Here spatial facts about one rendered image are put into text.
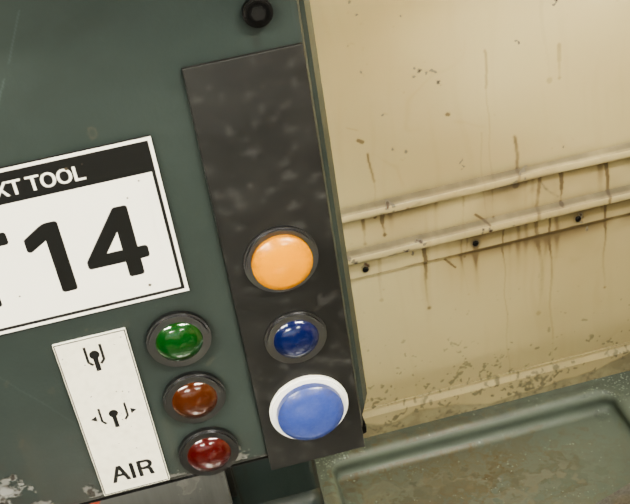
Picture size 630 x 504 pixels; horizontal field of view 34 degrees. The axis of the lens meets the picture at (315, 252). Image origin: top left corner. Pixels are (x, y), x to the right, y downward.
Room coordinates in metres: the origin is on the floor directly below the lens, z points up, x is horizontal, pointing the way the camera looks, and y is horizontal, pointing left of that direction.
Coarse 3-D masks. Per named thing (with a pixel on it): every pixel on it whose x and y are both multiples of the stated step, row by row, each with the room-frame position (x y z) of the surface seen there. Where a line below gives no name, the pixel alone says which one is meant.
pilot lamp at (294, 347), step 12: (288, 324) 0.35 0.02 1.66; (300, 324) 0.35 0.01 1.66; (312, 324) 0.35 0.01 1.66; (276, 336) 0.35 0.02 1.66; (288, 336) 0.35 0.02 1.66; (300, 336) 0.35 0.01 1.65; (312, 336) 0.35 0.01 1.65; (276, 348) 0.35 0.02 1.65; (288, 348) 0.35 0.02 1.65; (300, 348) 0.35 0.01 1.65; (312, 348) 0.35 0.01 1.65
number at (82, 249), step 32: (128, 192) 0.35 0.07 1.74; (32, 224) 0.34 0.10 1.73; (64, 224) 0.34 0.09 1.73; (96, 224) 0.34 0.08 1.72; (128, 224) 0.35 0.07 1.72; (32, 256) 0.34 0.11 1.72; (64, 256) 0.34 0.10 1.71; (96, 256) 0.34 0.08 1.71; (128, 256) 0.35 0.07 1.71; (160, 256) 0.35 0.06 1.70; (32, 288) 0.34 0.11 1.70; (64, 288) 0.34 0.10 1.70; (96, 288) 0.34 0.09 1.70; (128, 288) 0.34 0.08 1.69
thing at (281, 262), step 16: (272, 240) 0.35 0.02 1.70; (288, 240) 0.35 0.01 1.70; (256, 256) 0.35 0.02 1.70; (272, 256) 0.35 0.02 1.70; (288, 256) 0.35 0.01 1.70; (304, 256) 0.35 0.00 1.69; (256, 272) 0.35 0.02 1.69; (272, 272) 0.34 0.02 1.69; (288, 272) 0.35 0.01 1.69; (304, 272) 0.35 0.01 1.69; (272, 288) 0.35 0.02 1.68; (288, 288) 0.35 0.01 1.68
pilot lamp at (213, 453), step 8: (200, 440) 0.34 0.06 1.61; (208, 440) 0.34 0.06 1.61; (216, 440) 0.34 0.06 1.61; (192, 448) 0.34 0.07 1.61; (200, 448) 0.34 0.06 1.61; (208, 448) 0.34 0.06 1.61; (216, 448) 0.34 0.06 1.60; (224, 448) 0.34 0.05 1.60; (192, 456) 0.34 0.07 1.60; (200, 456) 0.34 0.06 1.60; (208, 456) 0.34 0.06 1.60; (216, 456) 0.34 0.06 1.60; (224, 456) 0.34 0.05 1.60; (192, 464) 0.34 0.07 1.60; (200, 464) 0.34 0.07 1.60; (208, 464) 0.34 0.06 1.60; (216, 464) 0.34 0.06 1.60; (224, 464) 0.34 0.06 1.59
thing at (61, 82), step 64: (0, 0) 0.34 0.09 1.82; (64, 0) 0.35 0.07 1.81; (128, 0) 0.35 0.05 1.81; (192, 0) 0.35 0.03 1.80; (256, 0) 0.35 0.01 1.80; (0, 64) 0.34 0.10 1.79; (64, 64) 0.35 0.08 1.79; (128, 64) 0.35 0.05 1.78; (192, 64) 0.35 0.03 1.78; (0, 128) 0.34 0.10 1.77; (64, 128) 0.35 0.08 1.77; (128, 128) 0.35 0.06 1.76; (192, 128) 0.35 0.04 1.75; (320, 128) 0.36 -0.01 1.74; (192, 192) 0.35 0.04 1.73; (192, 256) 0.35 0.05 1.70; (64, 320) 0.34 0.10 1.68; (128, 320) 0.35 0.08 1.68; (0, 384) 0.34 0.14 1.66; (64, 384) 0.34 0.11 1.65; (0, 448) 0.34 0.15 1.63; (64, 448) 0.34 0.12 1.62; (256, 448) 0.35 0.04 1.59
